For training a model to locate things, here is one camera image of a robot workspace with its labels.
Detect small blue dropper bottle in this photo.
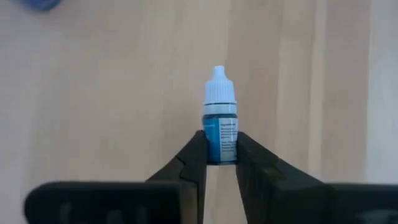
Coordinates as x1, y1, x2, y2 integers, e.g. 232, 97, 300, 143
202, 65, 239, 165

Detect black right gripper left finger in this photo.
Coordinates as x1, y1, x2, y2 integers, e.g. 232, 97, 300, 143
24, 129, 208, 224

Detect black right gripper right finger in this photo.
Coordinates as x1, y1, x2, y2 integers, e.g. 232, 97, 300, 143
235, 131, 398, 224

